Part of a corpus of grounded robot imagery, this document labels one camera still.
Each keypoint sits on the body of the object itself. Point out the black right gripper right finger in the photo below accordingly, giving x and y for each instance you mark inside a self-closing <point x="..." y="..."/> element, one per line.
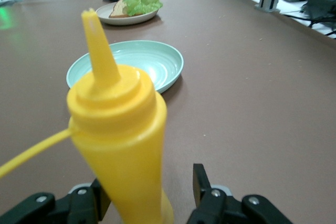
<point x="215" y="208"/>

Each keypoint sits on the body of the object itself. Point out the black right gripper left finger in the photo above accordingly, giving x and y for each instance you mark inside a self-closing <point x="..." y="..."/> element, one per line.
<point x="65" y="208"/>

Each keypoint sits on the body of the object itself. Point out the yellow squeeze bottle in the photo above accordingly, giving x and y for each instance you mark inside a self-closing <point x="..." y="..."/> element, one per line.
<point x="118" y="129"/>

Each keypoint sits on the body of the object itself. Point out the brown bread slice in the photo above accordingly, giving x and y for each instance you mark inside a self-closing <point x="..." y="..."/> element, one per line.
<point x="118" y="10"/>

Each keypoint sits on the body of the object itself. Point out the green lettuce leaf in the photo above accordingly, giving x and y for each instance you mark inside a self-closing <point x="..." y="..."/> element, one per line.
<point x="143" y="2"/>

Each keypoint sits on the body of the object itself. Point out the mint green plate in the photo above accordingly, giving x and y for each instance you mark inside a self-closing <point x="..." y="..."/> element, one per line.
<point x="152" y="61"/>

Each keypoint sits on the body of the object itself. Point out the beige plate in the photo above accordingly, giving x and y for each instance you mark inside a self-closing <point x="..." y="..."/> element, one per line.
<point x="126" y="20"/>

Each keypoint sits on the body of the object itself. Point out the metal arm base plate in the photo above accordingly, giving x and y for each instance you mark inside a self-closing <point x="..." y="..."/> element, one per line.
<point x="15" y="0"/>

